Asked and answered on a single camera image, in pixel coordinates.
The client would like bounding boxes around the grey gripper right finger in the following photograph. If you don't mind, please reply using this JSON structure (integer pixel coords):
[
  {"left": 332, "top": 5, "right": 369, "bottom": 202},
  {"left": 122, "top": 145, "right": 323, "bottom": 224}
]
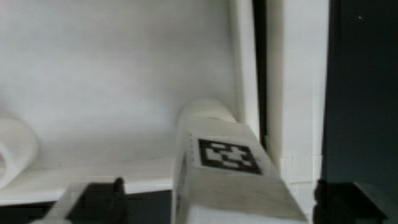
[{"left": 312, "top": 180, "right": 398, "bottom": 224}]

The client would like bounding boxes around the white square table top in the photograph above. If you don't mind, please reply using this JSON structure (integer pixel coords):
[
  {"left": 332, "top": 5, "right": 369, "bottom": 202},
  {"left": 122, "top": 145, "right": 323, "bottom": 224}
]
[{"left": 0, "top": 0, "right": 257, "bottom": 205}]

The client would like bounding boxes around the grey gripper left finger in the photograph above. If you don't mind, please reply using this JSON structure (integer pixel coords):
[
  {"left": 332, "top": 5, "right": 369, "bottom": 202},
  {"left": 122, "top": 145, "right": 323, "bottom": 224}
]
[{"left": 32, "top": 178, "right": 126, "bottom": 224}]

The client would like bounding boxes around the white table leg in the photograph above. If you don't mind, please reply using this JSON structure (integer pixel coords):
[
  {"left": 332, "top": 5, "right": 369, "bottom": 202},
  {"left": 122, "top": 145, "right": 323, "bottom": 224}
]
[{"left": 170, "top": 98, "right": 309, "bottom": 224}]

